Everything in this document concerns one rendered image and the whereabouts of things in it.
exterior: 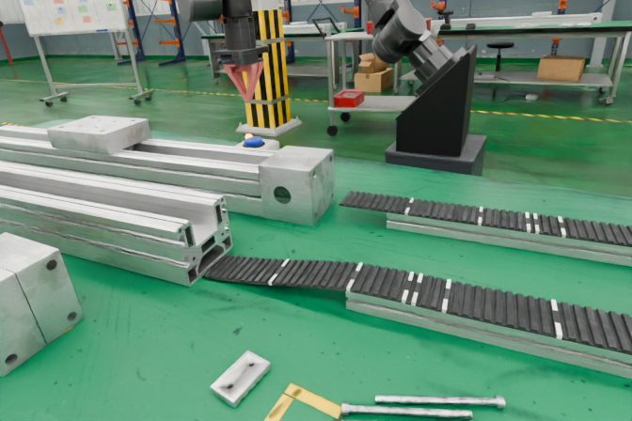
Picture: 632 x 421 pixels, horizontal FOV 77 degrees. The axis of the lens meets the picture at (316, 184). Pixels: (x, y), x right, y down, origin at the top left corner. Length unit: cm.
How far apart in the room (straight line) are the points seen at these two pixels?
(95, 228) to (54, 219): 8
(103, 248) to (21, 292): 15
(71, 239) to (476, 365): 54
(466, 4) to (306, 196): 758
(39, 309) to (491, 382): 45
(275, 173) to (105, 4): 569
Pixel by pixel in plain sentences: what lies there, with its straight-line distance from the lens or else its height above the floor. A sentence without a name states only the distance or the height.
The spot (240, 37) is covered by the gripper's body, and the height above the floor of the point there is 105.
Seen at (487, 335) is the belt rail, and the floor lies 79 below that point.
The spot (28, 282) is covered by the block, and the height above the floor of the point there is 86.
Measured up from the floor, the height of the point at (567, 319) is 81.
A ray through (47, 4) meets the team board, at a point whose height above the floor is 133.
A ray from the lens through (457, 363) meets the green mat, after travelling 43.
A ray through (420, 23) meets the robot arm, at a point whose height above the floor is 105.
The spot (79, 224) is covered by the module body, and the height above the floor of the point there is 84.
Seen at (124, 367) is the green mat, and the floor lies 78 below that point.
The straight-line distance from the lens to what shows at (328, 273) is 47.
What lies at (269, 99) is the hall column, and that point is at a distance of 384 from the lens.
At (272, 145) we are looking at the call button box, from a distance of 83.
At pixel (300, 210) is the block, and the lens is 62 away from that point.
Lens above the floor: 110
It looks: 24 degrees down
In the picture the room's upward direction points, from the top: 3 degrees counter-clockwise
